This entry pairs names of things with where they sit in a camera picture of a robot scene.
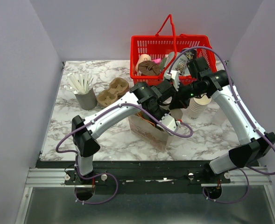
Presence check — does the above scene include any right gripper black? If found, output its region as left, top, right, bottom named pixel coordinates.
left=169, top=79, right=205, bottom=110

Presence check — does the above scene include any brown fabric scrunchie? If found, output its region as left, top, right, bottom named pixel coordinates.
left=137, top=61, right=160, bottom=76

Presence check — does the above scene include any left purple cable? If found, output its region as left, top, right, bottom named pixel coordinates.
left=55, top=103, right=194, bottom=205

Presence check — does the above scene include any brown cardboard cup carrier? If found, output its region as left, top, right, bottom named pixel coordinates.
left=97, top=77, right=129, bottom=107

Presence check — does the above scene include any purple cable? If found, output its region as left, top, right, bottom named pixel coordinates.
left=55, top=103, right=194, bottom=205
left=169, top=46, right=275, bottom=204

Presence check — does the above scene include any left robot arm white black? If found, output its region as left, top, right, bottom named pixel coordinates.
left=72, top=80, right=179, bottom=184

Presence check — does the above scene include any grey printed cup in basket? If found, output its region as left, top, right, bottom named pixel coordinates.
left=164, top=51, right=188, bottom=76

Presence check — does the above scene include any aluminium rail frame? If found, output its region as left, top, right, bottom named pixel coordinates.
left=16, top=168, right=275, bottom=224

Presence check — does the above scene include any beige cup in basket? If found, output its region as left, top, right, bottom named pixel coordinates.
left=135, top=54, right=152, bottom=72

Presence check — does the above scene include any white paper takeout bag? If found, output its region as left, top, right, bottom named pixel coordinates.
left=128, top=112, right=175, bottom=152

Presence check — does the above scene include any grey felt straw holder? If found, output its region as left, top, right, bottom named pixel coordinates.
left=75, top=89, right=98, bottom=110

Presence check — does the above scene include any clear plastic water bottle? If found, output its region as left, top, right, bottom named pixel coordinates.
left=212, top=108, right=227, bottom=126

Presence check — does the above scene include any black printed cup in basket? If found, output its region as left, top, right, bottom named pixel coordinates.
left=180, top=49, right=197, bottom=63

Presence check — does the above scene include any stack of white paper cups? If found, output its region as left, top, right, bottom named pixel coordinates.
left=186, top=95, right=212, bottom=119

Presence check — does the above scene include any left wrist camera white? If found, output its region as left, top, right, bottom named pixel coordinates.
left=157, top=114, right=178, bottom=132

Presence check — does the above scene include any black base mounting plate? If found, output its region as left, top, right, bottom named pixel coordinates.
left=35, top=161, right=231, bottom=195

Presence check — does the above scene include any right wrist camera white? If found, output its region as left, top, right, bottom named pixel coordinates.
left=163, top=70, right=180, bottom=92

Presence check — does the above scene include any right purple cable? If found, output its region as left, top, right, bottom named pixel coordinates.
left=169, top=46, right=275, bottom=204

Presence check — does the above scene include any red plastic shopping basket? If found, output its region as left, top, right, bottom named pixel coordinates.
left=129, top=14, right=219, bottom=86

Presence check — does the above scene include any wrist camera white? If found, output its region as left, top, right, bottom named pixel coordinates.
left=163, top=70, right=180, bottom=92
left=157, top=114, right=178, bottom=132

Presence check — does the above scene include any pink item in basket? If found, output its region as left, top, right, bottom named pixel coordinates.
left=152, top=58, right=162, bottom=64

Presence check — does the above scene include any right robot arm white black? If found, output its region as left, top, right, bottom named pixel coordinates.
left=175, top=57, right=275, bottom=183

